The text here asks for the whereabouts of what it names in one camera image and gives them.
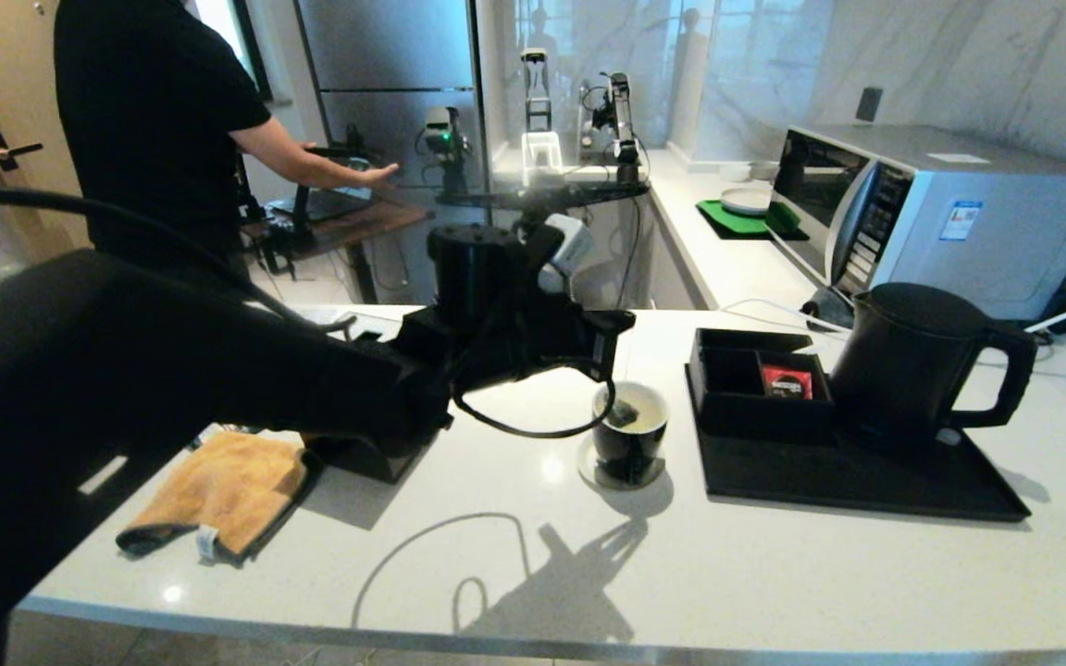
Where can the black wall socket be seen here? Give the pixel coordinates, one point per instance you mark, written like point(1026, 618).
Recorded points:
point(868, 104)

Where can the left wrist camera housing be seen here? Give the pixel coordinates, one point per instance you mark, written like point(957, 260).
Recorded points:
point(570, 248)

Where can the black electric kettle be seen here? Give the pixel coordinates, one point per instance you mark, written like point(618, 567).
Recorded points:
point(912, 370)

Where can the green mat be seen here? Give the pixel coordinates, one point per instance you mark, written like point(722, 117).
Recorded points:
point(727, 222)

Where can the orange microfibre cloth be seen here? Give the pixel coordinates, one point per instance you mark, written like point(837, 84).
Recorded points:
point(228, 490)

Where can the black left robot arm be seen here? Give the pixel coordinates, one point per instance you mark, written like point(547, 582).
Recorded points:
point(126, 370)

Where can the white plate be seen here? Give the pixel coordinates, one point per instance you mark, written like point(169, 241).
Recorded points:
point(746, 201)

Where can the red coffee sachet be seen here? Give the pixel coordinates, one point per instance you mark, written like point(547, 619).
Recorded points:
point(787, 381)

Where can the black mug white inside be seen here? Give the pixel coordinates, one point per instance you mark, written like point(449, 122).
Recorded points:
point(630, 453)

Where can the person in black shirt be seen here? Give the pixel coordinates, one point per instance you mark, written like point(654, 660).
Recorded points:
point(144, 111)

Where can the grey refrigerator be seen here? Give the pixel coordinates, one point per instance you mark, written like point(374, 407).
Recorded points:
point(394, 55)

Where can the grey kitchen base cabinet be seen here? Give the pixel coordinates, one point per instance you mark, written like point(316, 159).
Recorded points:
point(681, 268)

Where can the black compartment sachet box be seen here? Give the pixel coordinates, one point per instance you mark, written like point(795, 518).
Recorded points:
point(727, 416)

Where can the dark framed window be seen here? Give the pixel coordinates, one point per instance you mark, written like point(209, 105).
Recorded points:
point(237, 37)

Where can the black cube tissue box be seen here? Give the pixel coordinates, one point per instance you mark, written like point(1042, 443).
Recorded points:
point(385, 462)

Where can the brown wooden desk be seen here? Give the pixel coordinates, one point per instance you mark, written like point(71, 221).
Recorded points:
point(376, 222)

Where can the small white bowl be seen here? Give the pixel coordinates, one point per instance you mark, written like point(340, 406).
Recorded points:
point(762, 169)

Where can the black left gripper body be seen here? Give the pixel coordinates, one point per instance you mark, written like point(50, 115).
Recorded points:
point(538, 347)

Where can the open laptop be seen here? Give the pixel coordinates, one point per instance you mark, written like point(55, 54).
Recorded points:
point(339, 199)

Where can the white round saucer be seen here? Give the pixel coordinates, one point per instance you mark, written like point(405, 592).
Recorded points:
point(588, 468)

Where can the pyramid tea bag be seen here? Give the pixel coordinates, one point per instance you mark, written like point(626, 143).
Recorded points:
point(624, 414)

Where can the silver microwave oven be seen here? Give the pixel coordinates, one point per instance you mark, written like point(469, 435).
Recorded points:
point(977, 227)

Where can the black rectangular serving tray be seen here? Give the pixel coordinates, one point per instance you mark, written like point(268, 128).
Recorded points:
point(820, 483)

